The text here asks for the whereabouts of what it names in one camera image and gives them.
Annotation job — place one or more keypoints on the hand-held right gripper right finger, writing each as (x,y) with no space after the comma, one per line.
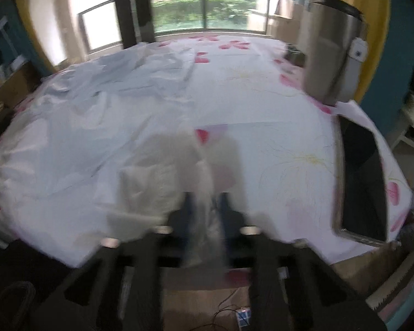
(227,220)

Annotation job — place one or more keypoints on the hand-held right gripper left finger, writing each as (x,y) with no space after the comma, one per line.
(184,220)

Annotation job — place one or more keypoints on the white shirt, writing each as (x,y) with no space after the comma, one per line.
(72,138)

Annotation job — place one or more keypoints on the small blue device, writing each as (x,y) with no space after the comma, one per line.
(244,318)

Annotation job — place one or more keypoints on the floral bed sheet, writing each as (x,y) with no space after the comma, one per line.
(279,117)

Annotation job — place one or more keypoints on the black smartphone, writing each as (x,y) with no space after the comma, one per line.
(362,179)

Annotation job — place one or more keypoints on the small dark figurine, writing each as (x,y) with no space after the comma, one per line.
(295,57)

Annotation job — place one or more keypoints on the steel thermos flask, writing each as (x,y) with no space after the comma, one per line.
(331,51)

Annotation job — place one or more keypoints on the white rack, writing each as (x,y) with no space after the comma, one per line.
(410,120)

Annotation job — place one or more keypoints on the balcony cardboard box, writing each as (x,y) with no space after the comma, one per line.
(284,13)

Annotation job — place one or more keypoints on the brown cardboard box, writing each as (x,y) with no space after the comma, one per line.
(17,86)

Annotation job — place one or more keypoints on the balcony glass railing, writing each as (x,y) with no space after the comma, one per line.
(203,7)

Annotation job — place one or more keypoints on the teal curtain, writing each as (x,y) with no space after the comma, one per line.
(400,58)

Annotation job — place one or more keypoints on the yellow curtain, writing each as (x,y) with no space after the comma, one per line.
(376,13)
(31,24)

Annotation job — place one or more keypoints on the white desk lamp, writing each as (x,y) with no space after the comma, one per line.
(3,27)

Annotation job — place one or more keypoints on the black door frame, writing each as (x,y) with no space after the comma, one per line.
(134,7)

